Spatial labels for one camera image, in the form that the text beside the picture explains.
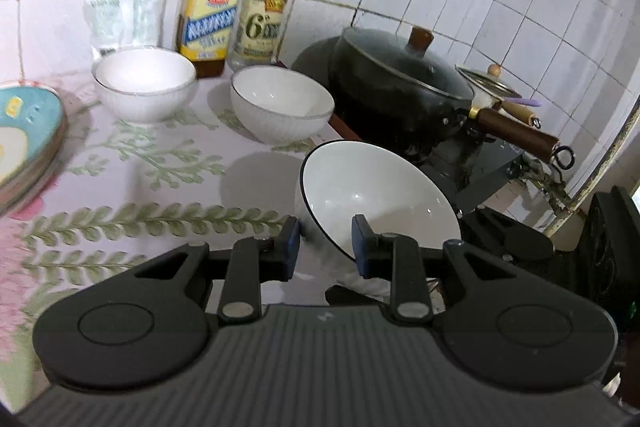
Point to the small pot with glass lid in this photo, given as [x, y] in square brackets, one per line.
[492, 87]

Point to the floral tablecloth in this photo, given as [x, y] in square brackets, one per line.
[150, 187]

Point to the blue plate with egg print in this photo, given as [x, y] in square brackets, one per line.
[25, 127]

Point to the black wok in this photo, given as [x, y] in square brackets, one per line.
[390, 107]

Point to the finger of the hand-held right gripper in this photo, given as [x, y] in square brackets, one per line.
[502, 233]

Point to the white plastic seasoning bag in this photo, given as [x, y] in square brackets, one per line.
[120, 17]

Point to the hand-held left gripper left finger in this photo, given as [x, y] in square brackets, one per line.
[291, 249]

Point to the glass wok lid wooden knob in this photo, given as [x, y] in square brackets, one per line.
[400, 57]

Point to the white bowl with dark rim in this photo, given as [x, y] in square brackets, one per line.
[380, 202]

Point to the gas stove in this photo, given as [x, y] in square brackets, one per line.
[480, 167]

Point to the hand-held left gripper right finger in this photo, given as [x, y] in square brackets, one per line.
[361, 249]

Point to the white ribbed bowl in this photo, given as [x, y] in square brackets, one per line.
[142, 79]
[280, 104]

